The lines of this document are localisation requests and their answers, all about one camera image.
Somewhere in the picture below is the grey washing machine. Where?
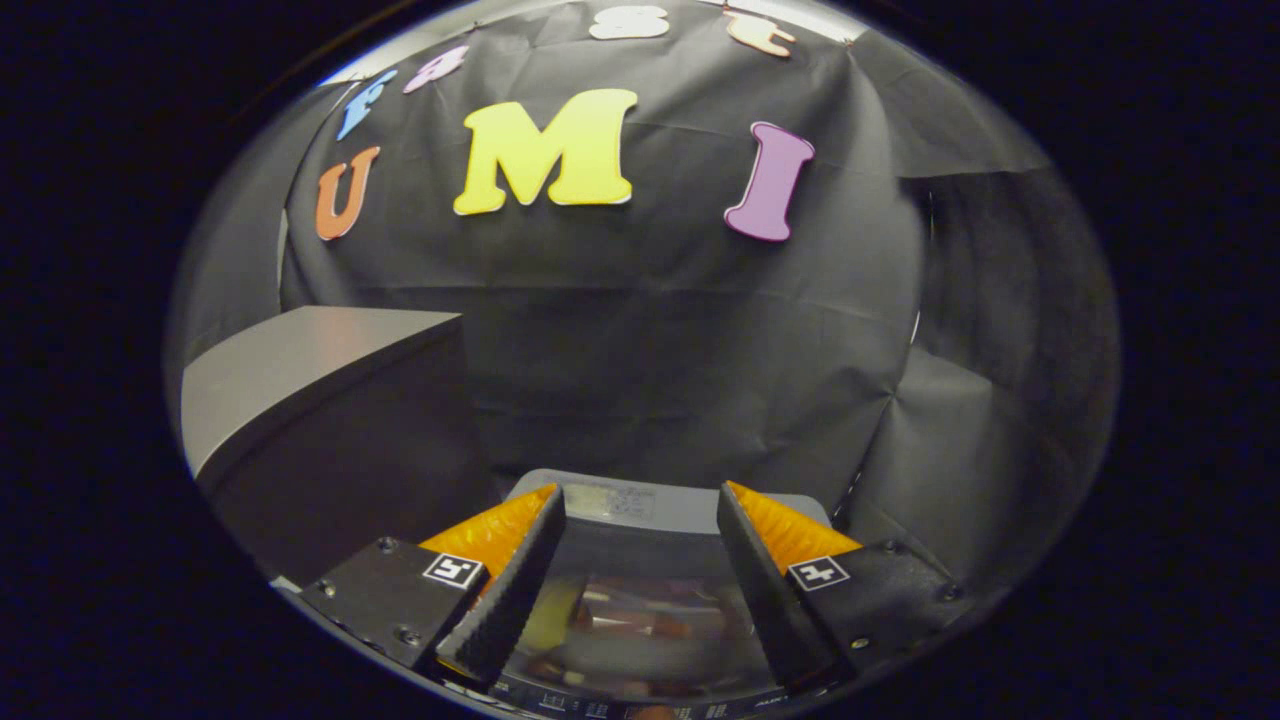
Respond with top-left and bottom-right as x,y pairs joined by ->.
495,468 -> 836,716

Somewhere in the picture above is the small dark cabinet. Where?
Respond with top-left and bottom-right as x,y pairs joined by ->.
180,306 -> 481,586

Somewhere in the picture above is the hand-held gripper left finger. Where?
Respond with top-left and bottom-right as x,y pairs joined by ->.
300,484 -> 567,689

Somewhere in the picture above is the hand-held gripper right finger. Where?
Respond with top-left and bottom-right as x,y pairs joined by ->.
716,481 -> 973,691

